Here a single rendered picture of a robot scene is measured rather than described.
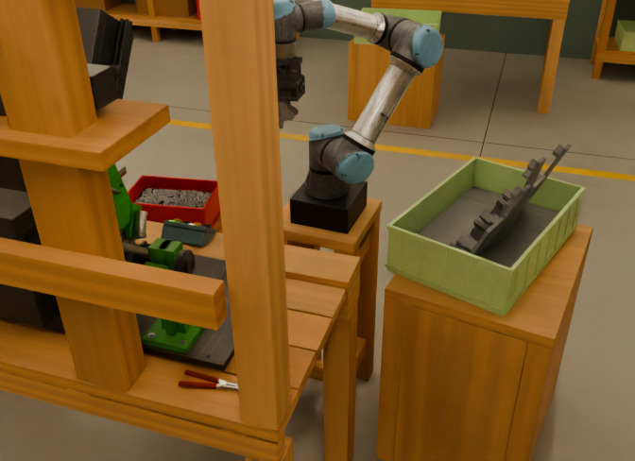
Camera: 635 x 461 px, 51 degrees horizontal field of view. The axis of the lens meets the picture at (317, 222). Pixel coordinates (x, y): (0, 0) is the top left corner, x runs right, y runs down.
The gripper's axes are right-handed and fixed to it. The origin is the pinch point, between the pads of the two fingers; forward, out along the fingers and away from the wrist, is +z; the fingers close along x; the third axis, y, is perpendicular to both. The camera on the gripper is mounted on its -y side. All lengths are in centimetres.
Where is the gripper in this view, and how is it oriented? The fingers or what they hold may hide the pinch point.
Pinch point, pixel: (279, 124)
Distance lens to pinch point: 195.7
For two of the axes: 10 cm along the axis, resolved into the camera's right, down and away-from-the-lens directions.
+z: 0.2, 8.6, 5.1
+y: 9.6, 1.3, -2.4
